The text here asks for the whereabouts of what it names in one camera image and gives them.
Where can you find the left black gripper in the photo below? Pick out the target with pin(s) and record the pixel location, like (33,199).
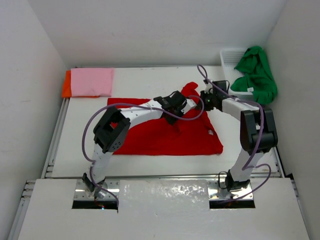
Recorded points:
(171,121)

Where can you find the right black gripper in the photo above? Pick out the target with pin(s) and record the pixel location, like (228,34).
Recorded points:
(203,95)

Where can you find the red t shirt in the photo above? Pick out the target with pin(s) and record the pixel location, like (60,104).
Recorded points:
(184,138)

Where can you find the pink t shirt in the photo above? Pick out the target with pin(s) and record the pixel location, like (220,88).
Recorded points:
(91,81)

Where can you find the orange t shirt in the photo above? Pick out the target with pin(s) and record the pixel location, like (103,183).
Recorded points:
(66,88)

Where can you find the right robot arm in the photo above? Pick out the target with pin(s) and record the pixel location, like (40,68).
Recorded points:
(258,135)

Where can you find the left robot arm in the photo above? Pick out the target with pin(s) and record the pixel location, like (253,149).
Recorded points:
(110,132)

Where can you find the white plastic bin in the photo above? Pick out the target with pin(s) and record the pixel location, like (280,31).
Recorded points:
(230,57)

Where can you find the green t shirt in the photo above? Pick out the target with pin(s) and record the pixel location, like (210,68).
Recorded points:
(257,75)

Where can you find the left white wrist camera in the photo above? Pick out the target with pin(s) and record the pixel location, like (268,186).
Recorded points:
(189,105)

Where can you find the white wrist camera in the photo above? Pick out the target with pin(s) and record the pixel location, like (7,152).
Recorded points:
(222,84)
(189,105)

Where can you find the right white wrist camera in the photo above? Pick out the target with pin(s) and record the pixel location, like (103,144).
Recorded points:
(222,84)

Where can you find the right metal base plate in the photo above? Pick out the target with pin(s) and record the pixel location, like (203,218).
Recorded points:
(217,191)

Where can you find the metal base plate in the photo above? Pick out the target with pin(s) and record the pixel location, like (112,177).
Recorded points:
(217,191)
(82,193)

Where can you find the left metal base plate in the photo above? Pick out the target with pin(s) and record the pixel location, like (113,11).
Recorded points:
(82,193)

